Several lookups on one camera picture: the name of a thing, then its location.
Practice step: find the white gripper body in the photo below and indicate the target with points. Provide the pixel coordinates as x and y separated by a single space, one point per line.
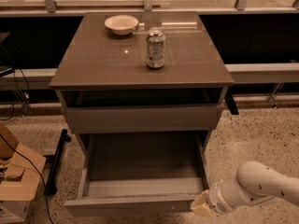
216 197

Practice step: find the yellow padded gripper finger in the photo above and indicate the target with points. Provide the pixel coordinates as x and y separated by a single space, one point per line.
200 206

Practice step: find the grey drawer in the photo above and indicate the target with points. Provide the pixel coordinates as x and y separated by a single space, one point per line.
140 173
82 120

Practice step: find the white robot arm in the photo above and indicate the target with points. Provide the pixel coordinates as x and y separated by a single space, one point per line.
253 184

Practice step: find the grey top drawer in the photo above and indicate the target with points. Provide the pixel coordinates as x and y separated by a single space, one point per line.
82 120

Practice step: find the grey drawer cabinet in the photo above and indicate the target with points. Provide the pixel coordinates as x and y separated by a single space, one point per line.
101 69

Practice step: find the black metal stand leg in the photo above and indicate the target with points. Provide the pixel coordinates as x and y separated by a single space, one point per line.
54 161

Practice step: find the green white soda can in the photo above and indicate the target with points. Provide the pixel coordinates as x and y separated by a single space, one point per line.
155 49

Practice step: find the open cardboard box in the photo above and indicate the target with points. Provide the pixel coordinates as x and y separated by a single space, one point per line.
20 174

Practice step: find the white ceramic bowl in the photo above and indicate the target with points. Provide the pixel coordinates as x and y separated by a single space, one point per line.
121 24

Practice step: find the metal window railing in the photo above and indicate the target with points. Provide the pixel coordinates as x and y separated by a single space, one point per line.
146 0

